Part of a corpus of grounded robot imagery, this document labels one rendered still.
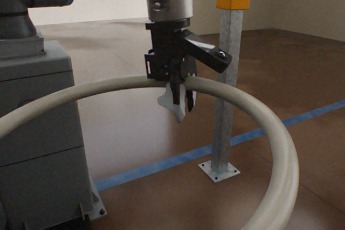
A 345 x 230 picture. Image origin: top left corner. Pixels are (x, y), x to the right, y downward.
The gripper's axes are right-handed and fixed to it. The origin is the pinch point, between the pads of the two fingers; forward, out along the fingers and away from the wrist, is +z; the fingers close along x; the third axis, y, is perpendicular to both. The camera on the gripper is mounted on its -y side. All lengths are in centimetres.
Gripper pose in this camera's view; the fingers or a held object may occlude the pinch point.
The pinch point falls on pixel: (187, 112)
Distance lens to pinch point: 60.8
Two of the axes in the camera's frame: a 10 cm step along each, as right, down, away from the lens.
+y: -8.8, -1.3, 4.5
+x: -4.6, 4.1, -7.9
